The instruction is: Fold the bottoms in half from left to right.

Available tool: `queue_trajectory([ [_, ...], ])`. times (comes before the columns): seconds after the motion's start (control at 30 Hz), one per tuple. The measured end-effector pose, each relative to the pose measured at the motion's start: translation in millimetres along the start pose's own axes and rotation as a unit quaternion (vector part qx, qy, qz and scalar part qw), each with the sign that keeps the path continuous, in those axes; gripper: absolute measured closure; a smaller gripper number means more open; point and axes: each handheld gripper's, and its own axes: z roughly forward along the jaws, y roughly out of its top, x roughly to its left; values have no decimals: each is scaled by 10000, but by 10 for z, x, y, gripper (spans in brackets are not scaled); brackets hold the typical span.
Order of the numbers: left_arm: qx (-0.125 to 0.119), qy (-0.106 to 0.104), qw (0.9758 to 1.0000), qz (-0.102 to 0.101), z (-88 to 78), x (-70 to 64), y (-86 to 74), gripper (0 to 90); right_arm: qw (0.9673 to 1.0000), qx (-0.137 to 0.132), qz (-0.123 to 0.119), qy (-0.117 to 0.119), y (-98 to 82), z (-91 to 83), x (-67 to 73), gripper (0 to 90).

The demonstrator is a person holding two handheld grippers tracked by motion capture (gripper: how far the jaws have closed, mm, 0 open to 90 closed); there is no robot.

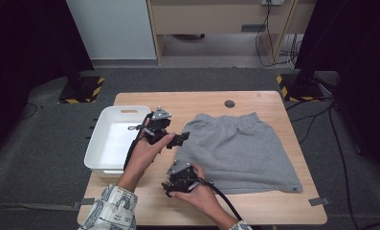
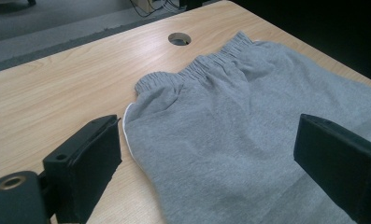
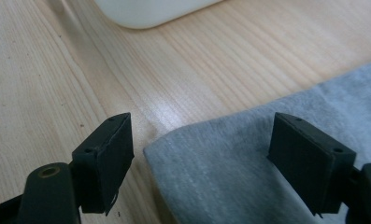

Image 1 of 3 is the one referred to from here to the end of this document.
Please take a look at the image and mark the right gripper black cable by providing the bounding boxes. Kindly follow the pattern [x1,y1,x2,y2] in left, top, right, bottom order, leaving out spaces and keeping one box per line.
[196,178,244,222]

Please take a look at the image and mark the white plastic bin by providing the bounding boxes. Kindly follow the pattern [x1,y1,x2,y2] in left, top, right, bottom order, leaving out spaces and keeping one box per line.
[83,105,152,178]

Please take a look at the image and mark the black tape floor marks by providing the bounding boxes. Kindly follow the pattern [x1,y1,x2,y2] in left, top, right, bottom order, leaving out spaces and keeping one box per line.
[85,118,100,140]

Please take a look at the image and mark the grey shorts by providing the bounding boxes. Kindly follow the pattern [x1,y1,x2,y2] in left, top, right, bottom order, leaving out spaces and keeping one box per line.
[172,111,303,195]

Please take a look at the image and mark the grey desk label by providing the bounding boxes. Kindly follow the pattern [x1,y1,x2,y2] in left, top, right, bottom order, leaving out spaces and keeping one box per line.
[240,23,267,33]

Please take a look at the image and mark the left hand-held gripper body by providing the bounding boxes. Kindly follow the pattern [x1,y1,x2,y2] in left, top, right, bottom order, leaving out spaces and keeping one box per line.
[143,106,174,145]

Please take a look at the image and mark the person's left hand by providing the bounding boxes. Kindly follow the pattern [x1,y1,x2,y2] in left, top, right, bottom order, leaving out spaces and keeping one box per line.
[123,118,176,181]

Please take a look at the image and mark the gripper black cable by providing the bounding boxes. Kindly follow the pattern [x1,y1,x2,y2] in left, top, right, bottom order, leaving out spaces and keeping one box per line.
[196,178,244,222]
[123,112,155,171]

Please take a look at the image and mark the person's right hand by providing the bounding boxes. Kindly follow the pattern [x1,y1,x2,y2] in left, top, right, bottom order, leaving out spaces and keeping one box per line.
[170,163,227,219]

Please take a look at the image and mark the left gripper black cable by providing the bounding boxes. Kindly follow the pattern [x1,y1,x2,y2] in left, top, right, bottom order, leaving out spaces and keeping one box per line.
[123,112,155,171]

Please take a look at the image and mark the white cabinet panel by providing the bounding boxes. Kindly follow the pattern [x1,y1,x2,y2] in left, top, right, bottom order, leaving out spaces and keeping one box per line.
[65,0,157,60]

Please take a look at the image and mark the light wooden desk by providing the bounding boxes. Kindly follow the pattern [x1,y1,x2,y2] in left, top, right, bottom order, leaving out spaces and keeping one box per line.
[145,0,318,66]

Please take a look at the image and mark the striped black stand base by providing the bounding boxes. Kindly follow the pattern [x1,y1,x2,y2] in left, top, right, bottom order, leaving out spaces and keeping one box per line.
[57,75,105,104]
[276,73,325,103]

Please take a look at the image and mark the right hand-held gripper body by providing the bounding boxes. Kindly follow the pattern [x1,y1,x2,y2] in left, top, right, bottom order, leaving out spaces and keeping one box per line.
[163,161,200,193]

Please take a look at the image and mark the black hanging cable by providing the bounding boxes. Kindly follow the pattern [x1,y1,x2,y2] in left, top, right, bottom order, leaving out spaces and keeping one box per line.
[255,3,303,68]

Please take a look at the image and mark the black curtain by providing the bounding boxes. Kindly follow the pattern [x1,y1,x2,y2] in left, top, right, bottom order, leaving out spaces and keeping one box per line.
[0,0,95,161]
[294,0,380,180]

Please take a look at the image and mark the thin black floor cable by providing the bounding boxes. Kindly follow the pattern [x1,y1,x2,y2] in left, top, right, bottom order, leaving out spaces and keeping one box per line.
[18,103,39,121]

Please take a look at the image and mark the grey tape strip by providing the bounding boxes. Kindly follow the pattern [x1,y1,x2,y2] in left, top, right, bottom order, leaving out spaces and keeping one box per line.
[72,197,96,211]
[307,196,332,207]

